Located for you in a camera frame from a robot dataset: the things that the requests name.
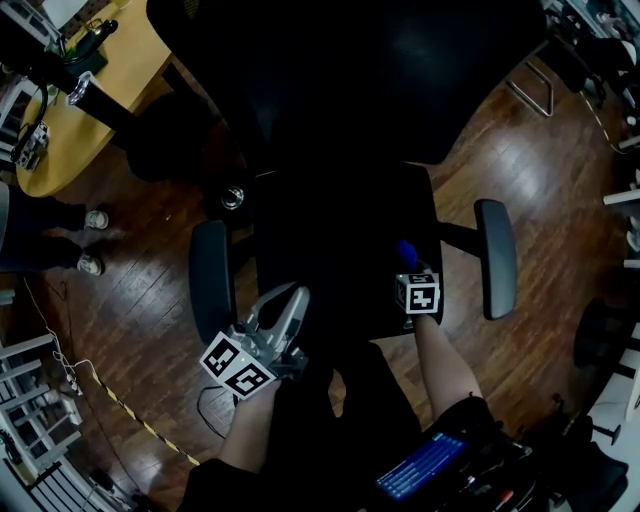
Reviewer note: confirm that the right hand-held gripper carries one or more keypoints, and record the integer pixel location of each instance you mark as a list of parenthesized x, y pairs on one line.
[(422, 295)]

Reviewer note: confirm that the black coat rack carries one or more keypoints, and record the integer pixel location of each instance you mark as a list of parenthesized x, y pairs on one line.
[(105, 107)]

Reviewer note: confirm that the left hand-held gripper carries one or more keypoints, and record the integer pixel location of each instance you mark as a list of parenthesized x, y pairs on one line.
[(235, 367)]

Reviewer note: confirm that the black mesh chair backrest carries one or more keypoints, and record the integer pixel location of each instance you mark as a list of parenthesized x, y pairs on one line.
[(350, 75)]

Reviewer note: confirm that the round yellow wooden table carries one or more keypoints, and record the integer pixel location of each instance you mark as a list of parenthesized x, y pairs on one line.
[(75, 145)]

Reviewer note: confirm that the person's left forearm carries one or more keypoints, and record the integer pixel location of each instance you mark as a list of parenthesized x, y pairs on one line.
[(250, 430)]

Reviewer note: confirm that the person's black clothing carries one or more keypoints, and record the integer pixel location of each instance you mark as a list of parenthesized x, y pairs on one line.
[(310, 450)]

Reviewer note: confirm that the blue cloth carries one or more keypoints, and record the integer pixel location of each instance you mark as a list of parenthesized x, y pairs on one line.
[(407, 254)]

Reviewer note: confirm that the white power strip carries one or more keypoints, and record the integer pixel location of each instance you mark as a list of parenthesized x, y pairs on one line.
[(75, 385)]

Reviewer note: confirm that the person's right forearm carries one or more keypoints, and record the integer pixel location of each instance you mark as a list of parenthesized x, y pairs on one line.
[(445, 365)]

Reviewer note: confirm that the black knob with chrome centre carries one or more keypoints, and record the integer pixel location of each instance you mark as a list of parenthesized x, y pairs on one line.
[(232, 197)]

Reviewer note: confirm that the grey hand-held gripper device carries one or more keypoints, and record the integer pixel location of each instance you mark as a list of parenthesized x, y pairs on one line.
[(31, 147)]

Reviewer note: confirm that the chest device with blue screen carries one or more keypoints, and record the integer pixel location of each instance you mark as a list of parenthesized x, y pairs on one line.
[(422, 467)]

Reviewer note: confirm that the yellow black floor tape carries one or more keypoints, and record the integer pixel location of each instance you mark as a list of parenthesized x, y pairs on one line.
[(145, 425)]

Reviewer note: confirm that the black office chair seat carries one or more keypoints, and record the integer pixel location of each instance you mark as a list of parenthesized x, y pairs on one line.
[(345, 250)]

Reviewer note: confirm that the black cantilever chair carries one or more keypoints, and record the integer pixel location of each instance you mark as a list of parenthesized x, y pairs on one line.
[(542, 85)]

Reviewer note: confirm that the black chair armrest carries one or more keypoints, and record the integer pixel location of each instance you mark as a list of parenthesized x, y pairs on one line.
[(496, 260), (210, 280)]

